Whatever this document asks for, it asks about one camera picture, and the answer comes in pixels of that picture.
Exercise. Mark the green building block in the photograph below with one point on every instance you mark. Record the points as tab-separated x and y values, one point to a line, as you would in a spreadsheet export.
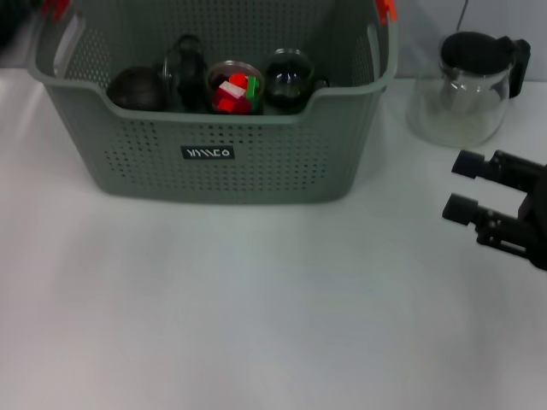
253	87

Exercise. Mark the dark clay teapot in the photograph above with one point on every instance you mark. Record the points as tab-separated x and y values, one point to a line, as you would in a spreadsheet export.
134	91

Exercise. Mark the glass teacup with black sleeve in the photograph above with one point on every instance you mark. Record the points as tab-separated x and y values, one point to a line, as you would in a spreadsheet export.
215	74
287	83

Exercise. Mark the white building block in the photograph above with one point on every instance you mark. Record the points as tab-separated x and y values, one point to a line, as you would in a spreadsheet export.
231	89

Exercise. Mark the black lidded glass jar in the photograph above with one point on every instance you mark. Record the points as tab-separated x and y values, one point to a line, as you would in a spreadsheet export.
191	77

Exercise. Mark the grey perforated storage basket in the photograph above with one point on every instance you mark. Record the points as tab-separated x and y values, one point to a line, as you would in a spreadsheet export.
256	162

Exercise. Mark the glass carafe with black lid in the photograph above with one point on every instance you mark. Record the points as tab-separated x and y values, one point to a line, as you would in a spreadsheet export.
474	51

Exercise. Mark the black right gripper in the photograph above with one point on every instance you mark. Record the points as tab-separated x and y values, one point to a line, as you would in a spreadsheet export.
536	222

